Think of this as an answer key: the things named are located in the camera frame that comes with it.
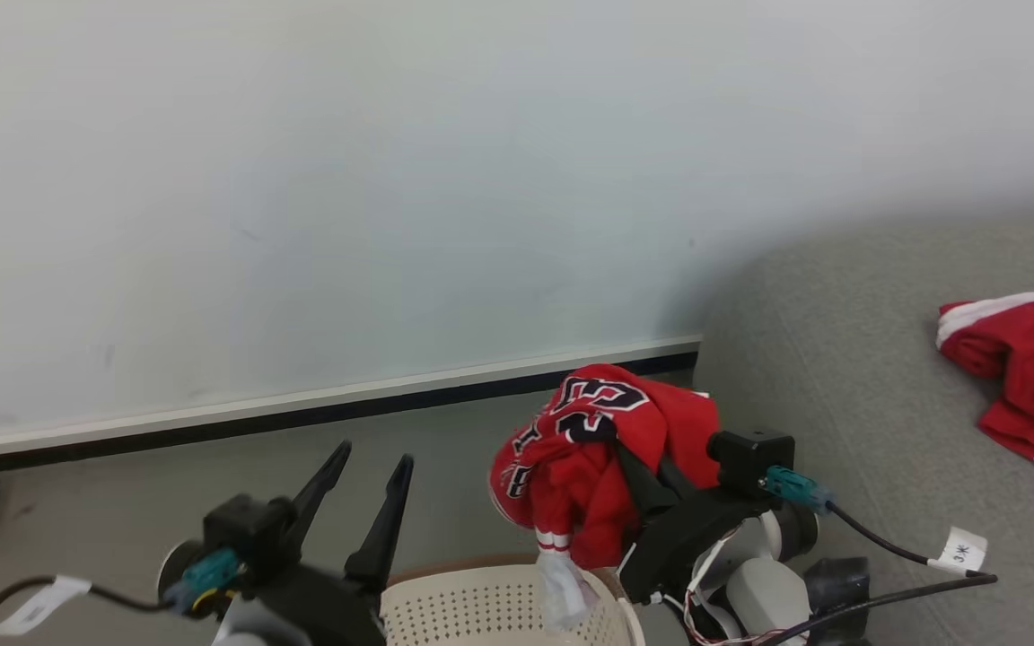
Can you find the beige perforated laundry basket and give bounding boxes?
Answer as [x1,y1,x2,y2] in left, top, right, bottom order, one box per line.
[379,554,649,646]

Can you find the red shorts with white trim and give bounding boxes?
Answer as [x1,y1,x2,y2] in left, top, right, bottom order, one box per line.
[935,291,1034,481]

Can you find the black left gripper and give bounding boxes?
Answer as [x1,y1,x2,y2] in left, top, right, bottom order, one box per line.
[239,439,416,646]

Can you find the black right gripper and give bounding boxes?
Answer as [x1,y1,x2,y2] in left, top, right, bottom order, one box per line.
[614,440,775,606]

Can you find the grey fabric sofa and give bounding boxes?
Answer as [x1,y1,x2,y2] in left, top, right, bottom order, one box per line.
[692,208,1034,646]

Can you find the white and black baseboard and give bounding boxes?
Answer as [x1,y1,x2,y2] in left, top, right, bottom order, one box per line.
[0,336,704,482]

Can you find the black cable with teal plug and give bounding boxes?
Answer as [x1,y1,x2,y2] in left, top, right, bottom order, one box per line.
[761,465,994,580]
[0,548,241,646]

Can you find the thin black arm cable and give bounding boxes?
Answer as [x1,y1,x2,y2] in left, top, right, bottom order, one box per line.
[750,573,1000,646]

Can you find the white paper cable label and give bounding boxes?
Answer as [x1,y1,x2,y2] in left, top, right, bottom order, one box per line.
[927,526,990,576]
[0,575,93,638]

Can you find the red basketball jersey number 23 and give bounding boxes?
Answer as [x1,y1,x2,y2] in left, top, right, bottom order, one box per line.
[488,363,723,631]

